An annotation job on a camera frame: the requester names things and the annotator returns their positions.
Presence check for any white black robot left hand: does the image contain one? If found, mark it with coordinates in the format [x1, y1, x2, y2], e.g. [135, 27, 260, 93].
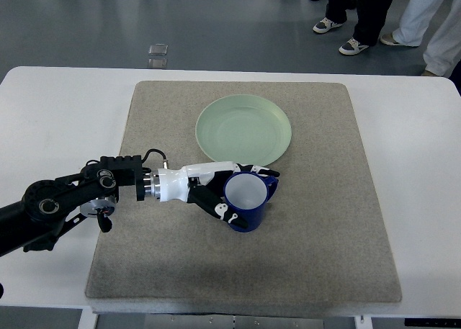
[145, 161, 279, 227]

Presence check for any grey felt mat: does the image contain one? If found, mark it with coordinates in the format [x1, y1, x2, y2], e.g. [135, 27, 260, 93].
[86, 81, 401, 307]

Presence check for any person in dark trousers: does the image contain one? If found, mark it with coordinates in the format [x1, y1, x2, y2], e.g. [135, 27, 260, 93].
[313, 0, 393, 55]

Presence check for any person in grey trousers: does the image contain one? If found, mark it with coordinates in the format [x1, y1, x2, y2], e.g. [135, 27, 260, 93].
[380, 0, 460, 76]

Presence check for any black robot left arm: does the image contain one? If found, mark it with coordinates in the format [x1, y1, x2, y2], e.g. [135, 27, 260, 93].
[1, 149, 168, 256]

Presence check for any lower floor outlet cover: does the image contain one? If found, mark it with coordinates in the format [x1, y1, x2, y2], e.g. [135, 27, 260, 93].
[148, 58, 167, 69]

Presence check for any floor outlet cover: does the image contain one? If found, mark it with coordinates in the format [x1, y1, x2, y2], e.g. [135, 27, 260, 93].
[148, 44, 168, 56]
[148, 58, 167, 69]

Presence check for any light green plate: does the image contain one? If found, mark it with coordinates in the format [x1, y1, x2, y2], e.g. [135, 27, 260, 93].
[195, 94, 292, 166]

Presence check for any blue mug white inside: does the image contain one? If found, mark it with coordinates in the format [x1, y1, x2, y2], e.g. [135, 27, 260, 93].
[223, 172, 278, 233]

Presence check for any upper floor outlet cover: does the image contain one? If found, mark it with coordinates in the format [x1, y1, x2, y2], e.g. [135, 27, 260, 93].
[148, 44, 168, 56]

